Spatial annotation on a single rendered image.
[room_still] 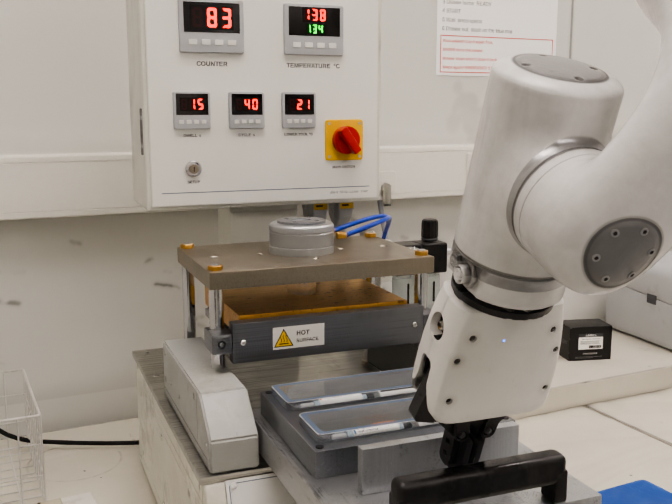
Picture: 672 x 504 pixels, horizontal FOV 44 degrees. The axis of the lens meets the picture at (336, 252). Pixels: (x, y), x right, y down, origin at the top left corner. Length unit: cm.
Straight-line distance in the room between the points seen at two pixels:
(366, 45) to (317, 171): 18
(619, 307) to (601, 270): 143
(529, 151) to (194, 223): 103
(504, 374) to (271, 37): 64
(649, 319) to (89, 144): 116
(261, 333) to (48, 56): 69
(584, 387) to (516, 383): 95
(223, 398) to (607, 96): 50
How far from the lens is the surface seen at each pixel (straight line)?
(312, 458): 74
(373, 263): 95
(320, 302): 97
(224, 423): 84
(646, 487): 131
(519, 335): 61
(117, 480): 129
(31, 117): 142
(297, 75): 113
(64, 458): 139
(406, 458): 71
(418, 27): 167
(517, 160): 52
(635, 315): 188
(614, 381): 163
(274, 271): 91
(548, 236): 49
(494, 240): 55
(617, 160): 48
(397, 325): 97
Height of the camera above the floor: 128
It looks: 10 degrees down
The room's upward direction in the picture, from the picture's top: straight up
